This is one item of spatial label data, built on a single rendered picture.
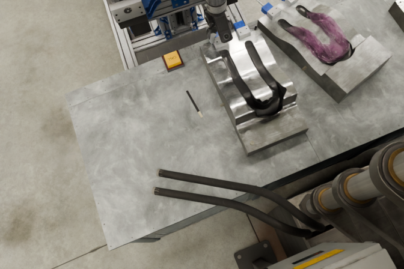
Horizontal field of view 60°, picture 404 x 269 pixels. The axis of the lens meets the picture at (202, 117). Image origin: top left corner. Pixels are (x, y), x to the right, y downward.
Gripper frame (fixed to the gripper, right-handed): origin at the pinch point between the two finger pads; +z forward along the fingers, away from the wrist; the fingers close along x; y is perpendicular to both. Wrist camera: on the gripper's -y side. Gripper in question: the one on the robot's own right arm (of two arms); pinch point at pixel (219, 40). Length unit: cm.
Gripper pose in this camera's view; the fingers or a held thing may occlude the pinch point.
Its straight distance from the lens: 150.0
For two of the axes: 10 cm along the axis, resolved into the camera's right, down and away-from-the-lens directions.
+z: 0.7, 3.3, 9.4
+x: -9.3, 3.7, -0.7
